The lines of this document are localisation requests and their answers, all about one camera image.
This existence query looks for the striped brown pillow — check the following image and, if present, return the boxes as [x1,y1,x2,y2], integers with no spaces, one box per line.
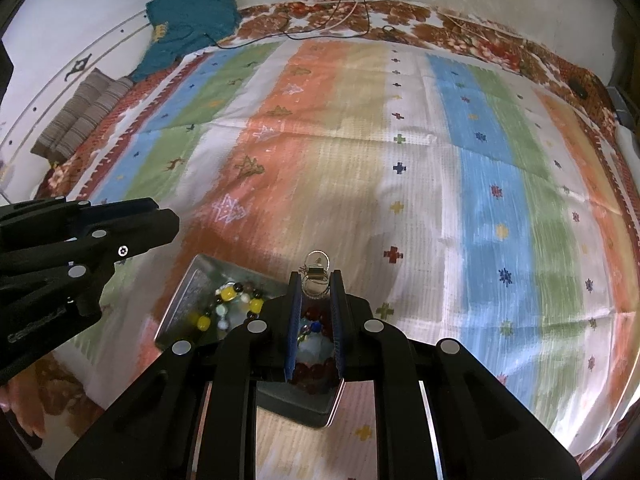
[30,68,134,165]

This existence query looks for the red bead bracelet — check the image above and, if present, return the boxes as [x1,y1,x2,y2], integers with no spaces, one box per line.
[292,299,339,395]

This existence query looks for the striped colourful mat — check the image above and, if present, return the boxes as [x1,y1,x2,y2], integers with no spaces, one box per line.
[49,37,637,480]

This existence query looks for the person's left hand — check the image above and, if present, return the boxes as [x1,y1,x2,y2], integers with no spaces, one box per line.
[1,365,46,439]

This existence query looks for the light blue bead bracelet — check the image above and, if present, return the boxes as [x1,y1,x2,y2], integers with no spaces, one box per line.
[297,320,335,363]

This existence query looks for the silver metal tin box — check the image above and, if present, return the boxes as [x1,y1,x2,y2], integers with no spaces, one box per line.
[154,250,343,428]

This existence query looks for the multicolour yellow bead bracelet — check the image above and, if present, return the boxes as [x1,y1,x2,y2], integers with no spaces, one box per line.
[195,282,266,332]

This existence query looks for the teal sweater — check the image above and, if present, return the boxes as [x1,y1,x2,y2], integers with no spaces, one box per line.
[129,0,241,82]

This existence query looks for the black power cable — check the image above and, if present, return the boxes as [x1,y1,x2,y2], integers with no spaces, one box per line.
[202,0,402,51]

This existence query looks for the silver ring with clasp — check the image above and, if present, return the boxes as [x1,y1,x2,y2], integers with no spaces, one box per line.
[299,249,333,302]

